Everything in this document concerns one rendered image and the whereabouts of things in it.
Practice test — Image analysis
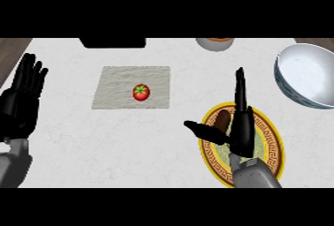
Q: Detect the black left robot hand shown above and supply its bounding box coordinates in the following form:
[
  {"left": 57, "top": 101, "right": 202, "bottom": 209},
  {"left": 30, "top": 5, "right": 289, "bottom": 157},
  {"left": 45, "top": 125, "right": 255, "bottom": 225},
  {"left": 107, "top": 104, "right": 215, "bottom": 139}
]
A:
[{"left": 0, "top": 52, "right": 51, "bottom": 143}]

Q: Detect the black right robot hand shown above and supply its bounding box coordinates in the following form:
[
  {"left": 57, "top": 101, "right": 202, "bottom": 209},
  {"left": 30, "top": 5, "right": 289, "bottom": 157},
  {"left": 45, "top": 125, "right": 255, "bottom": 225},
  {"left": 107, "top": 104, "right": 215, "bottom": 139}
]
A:
[{"left": 184, "top": 66, "right": 256, "bottom": 159}]

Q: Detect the brown cupcake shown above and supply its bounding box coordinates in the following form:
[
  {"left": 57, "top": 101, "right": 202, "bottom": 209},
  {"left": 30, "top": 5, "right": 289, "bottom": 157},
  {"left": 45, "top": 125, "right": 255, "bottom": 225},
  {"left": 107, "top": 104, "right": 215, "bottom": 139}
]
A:
[{"left": 213, "top": 109, "right": 233, "bottom": 134}]

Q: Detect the yellow patterned plate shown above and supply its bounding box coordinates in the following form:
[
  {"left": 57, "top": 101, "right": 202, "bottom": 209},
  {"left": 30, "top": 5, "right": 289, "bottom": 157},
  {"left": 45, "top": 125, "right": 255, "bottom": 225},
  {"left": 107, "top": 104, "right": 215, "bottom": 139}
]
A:
[{"left": 197, "top": 102, "right": 287, "bottom": 189}]

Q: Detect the white bowl blue rim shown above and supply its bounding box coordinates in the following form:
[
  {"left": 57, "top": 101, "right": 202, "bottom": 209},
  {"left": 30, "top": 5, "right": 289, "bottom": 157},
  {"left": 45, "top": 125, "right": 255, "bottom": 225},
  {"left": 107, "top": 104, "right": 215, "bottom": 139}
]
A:
[{"left": 274, "top": 43, "right": 334, "bottom": 109}]

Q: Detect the grey cloth placemat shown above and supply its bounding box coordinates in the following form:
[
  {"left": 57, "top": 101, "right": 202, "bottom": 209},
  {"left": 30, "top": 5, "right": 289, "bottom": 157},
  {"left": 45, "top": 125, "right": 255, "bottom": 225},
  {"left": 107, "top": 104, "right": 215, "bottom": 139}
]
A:
[{"left": 91, "top": 65, "right": 174, "bottom": 110}]

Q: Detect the red tomato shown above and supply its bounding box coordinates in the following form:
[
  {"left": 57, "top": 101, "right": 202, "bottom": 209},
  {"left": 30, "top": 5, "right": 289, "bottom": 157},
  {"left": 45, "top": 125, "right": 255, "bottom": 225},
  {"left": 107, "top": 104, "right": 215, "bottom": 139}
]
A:
[{"left": 132, "top": 83, "right": 151, "bottom": 102}]

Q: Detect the black appliance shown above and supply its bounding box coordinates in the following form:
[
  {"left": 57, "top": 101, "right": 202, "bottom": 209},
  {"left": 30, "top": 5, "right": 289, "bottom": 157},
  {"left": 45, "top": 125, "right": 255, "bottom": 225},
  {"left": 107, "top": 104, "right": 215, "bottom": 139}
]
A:
[{"left": 79, "top": 38, "right": 148, "bottom": 49}]

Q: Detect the grey cup orange content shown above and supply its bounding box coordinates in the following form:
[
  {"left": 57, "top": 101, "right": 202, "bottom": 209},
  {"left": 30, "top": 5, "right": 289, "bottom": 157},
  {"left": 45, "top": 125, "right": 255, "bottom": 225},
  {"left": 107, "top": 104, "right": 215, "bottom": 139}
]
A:
[{"left": 196, "top": 38, "right": 237, "bottom": 53}]

